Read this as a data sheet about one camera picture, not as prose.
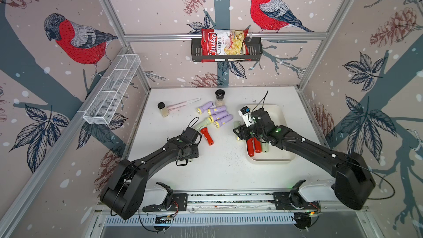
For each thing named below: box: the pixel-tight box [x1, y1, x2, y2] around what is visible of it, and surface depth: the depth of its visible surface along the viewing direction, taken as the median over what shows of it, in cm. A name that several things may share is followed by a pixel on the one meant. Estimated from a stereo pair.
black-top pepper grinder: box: [214, 89, 226, 107], surface depth 106 cm
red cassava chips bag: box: [201, 28, 251, 63], surface depth 89 cm
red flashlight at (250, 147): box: [246, 137, 255, 158], surface depth 89 cm
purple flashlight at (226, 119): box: [213, 114, 233, 129], surface depth 102 cm
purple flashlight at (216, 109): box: [207, 105, 227, 117], surface depth 106 cm
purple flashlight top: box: [196, 101, 214, 115], surface depth 111 cm
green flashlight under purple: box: [196, 118, 211, 132], surface depth 100 cm
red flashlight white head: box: [200, 126, 214, 146], surface depth 95 cm
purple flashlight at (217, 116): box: [207, 110, 229, 123], surface depth 103 cm
